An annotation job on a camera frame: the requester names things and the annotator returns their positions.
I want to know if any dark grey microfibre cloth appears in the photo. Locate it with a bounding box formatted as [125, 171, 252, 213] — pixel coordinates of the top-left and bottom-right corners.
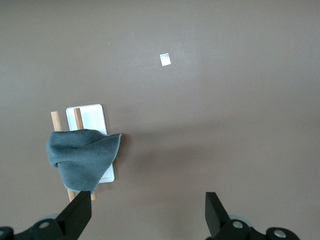
[45, 129, 123, 196]

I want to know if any brown table cover sheet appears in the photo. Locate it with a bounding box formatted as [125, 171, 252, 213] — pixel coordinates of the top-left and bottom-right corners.
[0, 0, 320, 240]

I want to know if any white rectangular tray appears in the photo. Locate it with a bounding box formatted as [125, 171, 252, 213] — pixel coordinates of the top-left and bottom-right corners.
[65, 103, 116, 184]

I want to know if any small square tape patch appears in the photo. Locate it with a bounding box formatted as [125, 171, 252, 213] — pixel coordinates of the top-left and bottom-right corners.
[159, 52, 172, 67]

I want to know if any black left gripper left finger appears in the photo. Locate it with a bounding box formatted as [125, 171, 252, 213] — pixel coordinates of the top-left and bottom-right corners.
[14, 190, 93, 240]

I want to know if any brown wooden rod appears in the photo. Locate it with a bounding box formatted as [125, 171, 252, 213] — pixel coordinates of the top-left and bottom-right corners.
[50, 111, 77, 202]
[73, 107, 98, 201]

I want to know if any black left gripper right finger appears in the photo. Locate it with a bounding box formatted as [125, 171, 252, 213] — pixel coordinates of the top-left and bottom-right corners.
[205, 191, 300, 240]

